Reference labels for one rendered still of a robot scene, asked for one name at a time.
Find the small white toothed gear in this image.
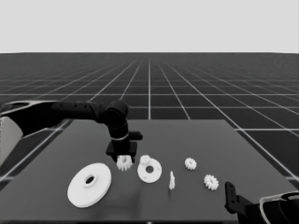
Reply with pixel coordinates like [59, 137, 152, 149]
[139, 154, 152, 166]

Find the white round carrier with pins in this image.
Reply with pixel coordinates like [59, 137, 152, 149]
[136, 157, 163, 184]

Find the large thick white disc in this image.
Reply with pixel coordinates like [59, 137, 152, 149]
[66, 161, 112, 209]

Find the small thin white T-shaped piece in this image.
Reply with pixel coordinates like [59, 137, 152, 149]
[168, 170, 177, 190]

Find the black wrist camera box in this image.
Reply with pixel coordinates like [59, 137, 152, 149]
[128, 131, 144, 142]

